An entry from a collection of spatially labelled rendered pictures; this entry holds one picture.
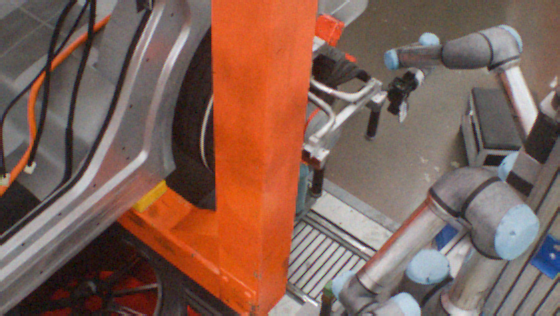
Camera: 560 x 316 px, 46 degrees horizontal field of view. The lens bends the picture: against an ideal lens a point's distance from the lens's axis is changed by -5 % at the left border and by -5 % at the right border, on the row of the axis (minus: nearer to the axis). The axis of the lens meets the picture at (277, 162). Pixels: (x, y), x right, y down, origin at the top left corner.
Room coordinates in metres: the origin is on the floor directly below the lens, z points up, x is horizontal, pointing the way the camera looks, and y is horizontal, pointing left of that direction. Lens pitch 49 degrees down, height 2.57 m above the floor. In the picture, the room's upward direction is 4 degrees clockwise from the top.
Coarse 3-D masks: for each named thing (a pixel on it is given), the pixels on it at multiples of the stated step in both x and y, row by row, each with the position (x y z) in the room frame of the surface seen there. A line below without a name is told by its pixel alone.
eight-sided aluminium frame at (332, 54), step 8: (320, 40) 1.80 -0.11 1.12; (312, 48) 1.75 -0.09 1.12; (320, 48) 1.77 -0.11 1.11; (328, 48) 1.81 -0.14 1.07; (312, 56) 1.74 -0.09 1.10; (328, 56) 1.82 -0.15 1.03; (336, 56) 1.87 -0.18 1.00; (344, 56) 1.91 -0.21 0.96; (328, 64) 1.91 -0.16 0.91; (328, 72) 1.92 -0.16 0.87; (320, 96) 1.92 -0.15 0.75; (328, 96) 1.90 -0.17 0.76; (328, 104) 1.88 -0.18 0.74; (336, 104) 1.90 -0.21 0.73
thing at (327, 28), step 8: (320, 16) 1.88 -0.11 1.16; (328, 16) 1.89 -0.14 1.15; (320, 24) 1.86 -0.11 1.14; (328, 24) 1.85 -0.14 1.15; (336, 24) 1.84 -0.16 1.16; (344, 24) 1.88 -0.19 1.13; (320, 32) 1.84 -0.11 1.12; (328, 32) 1.83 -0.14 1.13; (336, 32) 1.85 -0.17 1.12; (328, 40) 1.81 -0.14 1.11; (336, 40) 1.85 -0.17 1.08
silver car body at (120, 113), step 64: (0, 0) 2.04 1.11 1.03; (64, 0) 2.04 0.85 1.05; (128, 0) 1.77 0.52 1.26; (192, 0) 1.60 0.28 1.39; (320, 0) 2.17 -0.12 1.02; (0, 64) 1.71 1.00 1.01; (64, 64) 1.70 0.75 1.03; (128, 64) 1.44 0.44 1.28; (0, 128) 1.38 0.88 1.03; (64, 128) 1.45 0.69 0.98; (128, 128) 1.39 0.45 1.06; (0, 192) 1.27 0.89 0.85; (64, 192) 1.18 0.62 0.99; (128, 192) 1.32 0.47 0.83; (0, 256) 0.96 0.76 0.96; (64, 256) 1.09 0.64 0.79
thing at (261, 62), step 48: (240, 0) 1.09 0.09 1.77; (288, 0) 1.09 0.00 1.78; (240, 48) 1.09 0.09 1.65; (288, 48) 1.10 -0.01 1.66; (240, 96) 1.09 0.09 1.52; (288, 96) 1.11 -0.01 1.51; (240, 144) 1.09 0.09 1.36; (288, 144) 1.12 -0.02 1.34; (240, 192) 1.09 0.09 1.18; (288, 192) 1.14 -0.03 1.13; (240, 240) 1.09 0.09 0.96; (288, 240) 1.16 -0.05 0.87; (240, 288) 1.08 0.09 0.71
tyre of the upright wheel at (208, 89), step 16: (208, 32) 1.76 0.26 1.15; (208, 48) 1.71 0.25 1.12; (192, 64) 1.67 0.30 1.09; (208, 64) 1.66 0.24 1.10; (192, 80) 1.63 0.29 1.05; (208, 80) 1.61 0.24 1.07; (320, 80) 1.96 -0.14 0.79; (192, 96) 1.60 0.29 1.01; (208, 96) 1.58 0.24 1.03; (176, 112) 1.60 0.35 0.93; (192, 112) 1.57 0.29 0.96; (176, 128) 1.59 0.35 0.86; (192, 128) 1.55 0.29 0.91; (208, 128) 1.53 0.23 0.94; (176, 144) 1.61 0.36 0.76; (192, 144) 1.55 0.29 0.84; (208, 144) 1.51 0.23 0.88; (208, 160) 1.52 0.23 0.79
